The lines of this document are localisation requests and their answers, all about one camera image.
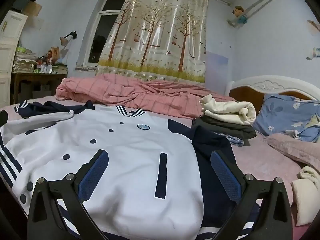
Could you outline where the cream cloth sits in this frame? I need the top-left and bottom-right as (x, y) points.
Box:
(291, 165), (320, 227)

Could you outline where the wooden desk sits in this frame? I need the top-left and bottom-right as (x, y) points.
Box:
(11, 72), (68, 104)

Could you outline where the doll on wall shelf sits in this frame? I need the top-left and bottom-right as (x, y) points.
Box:
(227, 5), (250, 28)

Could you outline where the tree print curtain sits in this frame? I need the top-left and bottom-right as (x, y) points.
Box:
(95, 0), (209, 83)

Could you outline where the blue striped folded garment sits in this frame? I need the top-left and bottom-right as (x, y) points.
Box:
(222, 134), (245, 147)

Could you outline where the white and navy jacket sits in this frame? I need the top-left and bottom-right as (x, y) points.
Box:
(0, 100), (260, 240)

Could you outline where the bed with pink sheet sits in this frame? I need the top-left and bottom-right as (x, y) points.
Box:
(0, 95), (320, 240)

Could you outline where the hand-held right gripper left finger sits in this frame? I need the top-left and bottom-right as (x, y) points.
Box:
(27, 149), (118, 240)

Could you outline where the wall lamp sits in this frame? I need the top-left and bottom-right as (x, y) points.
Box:
(59, 31), (78, 47)

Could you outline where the blue floral pillow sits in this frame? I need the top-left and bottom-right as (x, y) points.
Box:
(252, 94), (320, 143)

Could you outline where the white cabinet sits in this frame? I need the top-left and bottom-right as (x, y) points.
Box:
(0, 10), (28, 108)

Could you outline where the pale wall sticker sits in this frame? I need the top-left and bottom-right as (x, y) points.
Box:
(307, 47), (320, 60)

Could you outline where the white and wood headboard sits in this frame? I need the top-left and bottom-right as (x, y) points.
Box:
(229, 75), (320, 115)

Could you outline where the white framed window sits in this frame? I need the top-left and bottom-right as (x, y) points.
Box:
(77, 0), (130, 70)

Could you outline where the pink checked quilt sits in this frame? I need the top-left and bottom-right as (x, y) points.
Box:
(55, 74), (233, 120)

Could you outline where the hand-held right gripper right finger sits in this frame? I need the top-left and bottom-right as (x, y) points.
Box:
(210, 150), (293, 240)

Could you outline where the dark grey folded garment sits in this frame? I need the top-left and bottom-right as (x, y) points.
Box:
(191, 116), (257, 147)

